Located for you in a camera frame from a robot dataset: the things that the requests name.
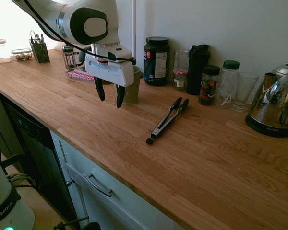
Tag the green ribbed utensil holder cup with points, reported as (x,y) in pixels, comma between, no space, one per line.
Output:
(135,94)

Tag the clear footed drinking glass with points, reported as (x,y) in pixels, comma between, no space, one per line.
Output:
(245,94)

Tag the metal utensil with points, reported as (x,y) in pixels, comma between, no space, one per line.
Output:
(32,38)
(42,38)
(38,39)

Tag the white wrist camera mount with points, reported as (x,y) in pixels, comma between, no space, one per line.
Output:
(121,54)

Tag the small jar red checkered lid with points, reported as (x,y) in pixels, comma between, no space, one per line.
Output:
(180,81)

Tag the black dishwasher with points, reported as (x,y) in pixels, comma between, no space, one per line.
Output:
(38,143)

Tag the red checkered book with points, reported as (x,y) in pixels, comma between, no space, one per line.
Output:
(80,75)

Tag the clear bottle with green lid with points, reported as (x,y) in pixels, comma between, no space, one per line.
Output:
(229,81)

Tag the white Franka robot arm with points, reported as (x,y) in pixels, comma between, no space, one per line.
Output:
(91,24)

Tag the black shaker bottle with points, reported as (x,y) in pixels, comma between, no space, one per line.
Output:
(196,72)

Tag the steel tongs with black tips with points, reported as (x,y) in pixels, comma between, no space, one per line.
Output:
(177,104)

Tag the round metal cabinet knob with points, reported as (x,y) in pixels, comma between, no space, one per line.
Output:
(69,183)

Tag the grey utensil caddy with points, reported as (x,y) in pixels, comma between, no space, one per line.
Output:
(40,54)

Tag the empty clear glass jar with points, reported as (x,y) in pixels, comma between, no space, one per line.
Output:
(181,60)

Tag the glass food container with nuts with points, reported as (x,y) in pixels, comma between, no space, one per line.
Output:
(21,55)

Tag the black protein powder tub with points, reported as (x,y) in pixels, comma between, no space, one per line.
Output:
(156,64)

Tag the pale green kitchen cabinet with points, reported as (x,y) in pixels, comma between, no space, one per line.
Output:
(124,203)

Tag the spice jar with black lid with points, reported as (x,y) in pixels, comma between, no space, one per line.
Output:
(207,88)

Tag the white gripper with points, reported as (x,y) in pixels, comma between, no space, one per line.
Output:
(110,72)

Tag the black kettle base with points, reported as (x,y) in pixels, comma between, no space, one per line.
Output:
(266,130)

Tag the shiny steel electric kettle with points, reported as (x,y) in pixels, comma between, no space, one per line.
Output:
(276,100)

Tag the glass french press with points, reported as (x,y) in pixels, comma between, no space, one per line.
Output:
(70,57)

